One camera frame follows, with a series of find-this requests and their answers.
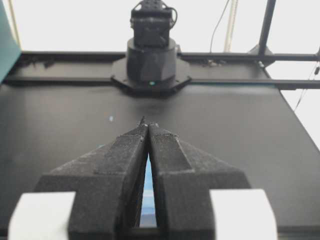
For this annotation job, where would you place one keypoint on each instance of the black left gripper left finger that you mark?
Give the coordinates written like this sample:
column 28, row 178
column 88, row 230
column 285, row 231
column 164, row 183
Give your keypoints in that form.
column 108, row 183

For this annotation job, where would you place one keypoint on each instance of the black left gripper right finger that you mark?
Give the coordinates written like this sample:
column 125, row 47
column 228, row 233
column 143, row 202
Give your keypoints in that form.
column 183, row 176

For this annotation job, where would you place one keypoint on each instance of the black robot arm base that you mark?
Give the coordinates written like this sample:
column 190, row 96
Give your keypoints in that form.
column 151, row 64

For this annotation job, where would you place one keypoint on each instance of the blue towel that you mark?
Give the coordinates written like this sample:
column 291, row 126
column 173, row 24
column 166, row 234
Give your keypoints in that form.
column 148, row 209

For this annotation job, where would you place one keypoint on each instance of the teal panel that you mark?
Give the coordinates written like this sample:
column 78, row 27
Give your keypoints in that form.
column 9, row 49

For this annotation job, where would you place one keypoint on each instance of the black metal frame rails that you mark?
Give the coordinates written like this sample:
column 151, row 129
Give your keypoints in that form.
column 95, row 69

